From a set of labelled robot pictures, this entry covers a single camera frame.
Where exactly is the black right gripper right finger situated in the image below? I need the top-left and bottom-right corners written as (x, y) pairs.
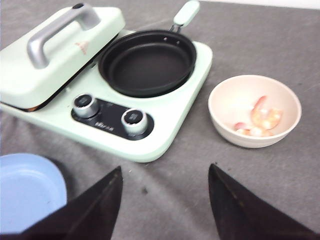
top-left (208, 164), bottom-right (318, 240)

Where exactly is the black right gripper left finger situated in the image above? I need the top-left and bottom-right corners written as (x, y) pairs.
top-left (18, 166), bottom-right (123, 240)

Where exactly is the beige ribbed bowl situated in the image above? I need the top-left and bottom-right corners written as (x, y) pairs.
top-left (208, 75), bottom-right (302, 148)

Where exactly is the breakfast maker lid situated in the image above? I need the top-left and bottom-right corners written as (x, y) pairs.
top-left (0, 3), bottom-right (125, 110)

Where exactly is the pale shrimp piece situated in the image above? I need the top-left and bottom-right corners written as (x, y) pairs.
top-left (233, 122), bottom-right (273, 137)

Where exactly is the mint green breakfast maker base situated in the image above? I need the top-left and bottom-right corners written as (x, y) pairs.
top-left (0, 41), bottom-right (213, 163)

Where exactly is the pink shrimp piece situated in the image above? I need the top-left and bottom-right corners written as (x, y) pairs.
top-left (250, 95), bottom-right (283, 130)

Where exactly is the blue plastic plate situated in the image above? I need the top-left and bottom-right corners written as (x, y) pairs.
top-left (0, 153), bottom-right (67, 234)

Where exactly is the silver right control knob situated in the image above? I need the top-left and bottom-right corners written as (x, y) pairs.
top-left (121, 108), bottom-right (148, 136)

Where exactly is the silver control knob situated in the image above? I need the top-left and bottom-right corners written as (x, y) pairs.
top-left (72, 93), bottom-right (99, 119)
top-left (121, 108), bottom-right (148, 136)

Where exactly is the silver left control knob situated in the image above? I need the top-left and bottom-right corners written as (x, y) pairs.
top-left (72, 93), bottom-right (99, 119)

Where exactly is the black frying pan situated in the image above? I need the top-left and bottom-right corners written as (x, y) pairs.
top-left (98, 0), bottom-right (200, 98)

